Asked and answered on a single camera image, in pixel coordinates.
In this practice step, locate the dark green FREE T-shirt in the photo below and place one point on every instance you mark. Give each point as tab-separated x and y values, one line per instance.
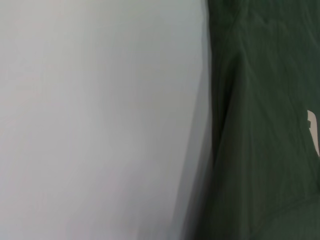
262	125

